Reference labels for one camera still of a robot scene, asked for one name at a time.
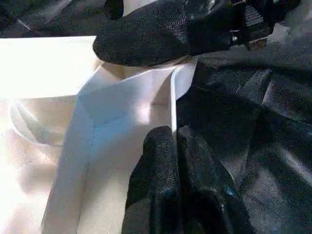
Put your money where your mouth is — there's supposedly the white plastic table top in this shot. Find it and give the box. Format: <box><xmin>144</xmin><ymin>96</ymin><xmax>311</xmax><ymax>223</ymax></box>
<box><xmin>0</xmin><ymin>35</ymin><xmax>198</xmax><ymax>234</ymax></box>

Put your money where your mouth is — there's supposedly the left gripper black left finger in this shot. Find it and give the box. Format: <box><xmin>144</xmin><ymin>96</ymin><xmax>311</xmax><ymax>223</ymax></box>
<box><xmin>124</xmin><ymin>125</ymin><xmax>182</xmax><ymax>234</ymax></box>

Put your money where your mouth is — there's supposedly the black plastic mat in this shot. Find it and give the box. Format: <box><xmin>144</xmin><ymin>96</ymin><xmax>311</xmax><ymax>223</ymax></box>
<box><xmin>0</xmin><ymin>0</ymin><xmax>312</xmax><ymax>234</ymax></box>

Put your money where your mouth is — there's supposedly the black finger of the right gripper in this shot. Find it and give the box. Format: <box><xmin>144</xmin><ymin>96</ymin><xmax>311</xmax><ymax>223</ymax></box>
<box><xmin>104</xmin><ymin>0</ymin><xmax>124</xmax><ymax>22</ymax></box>

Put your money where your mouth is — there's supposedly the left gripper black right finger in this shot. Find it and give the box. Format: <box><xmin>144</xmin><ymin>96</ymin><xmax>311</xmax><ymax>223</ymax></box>
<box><xmin>176</xmin><ymin>126</ymin><xmax>255</xmax><ymax>234</ymax></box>

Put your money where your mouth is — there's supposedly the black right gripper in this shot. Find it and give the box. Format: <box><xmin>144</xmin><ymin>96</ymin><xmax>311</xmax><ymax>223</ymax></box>
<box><xmin>94</xmin><ymin>0</ymin><xmax>269</xmax><ymax>68</ymax></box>

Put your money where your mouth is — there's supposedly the white plastic table leg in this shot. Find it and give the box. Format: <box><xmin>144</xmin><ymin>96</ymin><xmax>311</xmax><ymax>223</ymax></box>
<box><xmin>121</xmin><ymin>0</ymin><xmax>195</xmax><ymax>68</ymax></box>

